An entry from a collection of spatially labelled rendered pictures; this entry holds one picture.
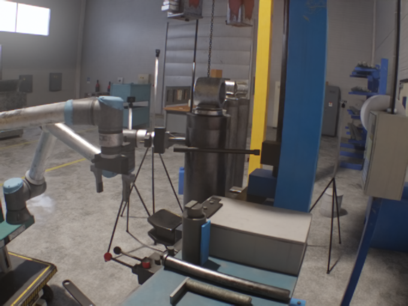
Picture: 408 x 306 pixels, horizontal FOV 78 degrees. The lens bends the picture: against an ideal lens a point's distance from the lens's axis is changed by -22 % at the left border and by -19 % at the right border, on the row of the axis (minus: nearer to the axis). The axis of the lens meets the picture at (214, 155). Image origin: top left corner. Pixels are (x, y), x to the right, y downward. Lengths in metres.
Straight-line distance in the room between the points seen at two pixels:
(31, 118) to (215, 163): 0.86
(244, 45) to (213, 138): 11.30
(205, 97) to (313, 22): 0.60
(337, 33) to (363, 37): 1.04
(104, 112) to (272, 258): 0.72
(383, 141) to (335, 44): 10.76
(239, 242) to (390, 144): 0.85
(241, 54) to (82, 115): 11.73
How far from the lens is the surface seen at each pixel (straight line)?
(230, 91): 2.78
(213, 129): 1.39
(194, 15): 1.34
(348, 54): 12.07
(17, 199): 2.08
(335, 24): 12.28
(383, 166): 1.48
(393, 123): 1.46
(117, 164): 1.04
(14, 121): 1.34
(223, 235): 1.00
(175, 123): 7.61
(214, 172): 1.44
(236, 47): 12.71
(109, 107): 1.01
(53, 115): 1.25
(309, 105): 1.25
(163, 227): 1.36
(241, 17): 1.59
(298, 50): 1.27
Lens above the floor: 1.63
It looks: 14 degrees down
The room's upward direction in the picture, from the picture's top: 4 degrees clockwise
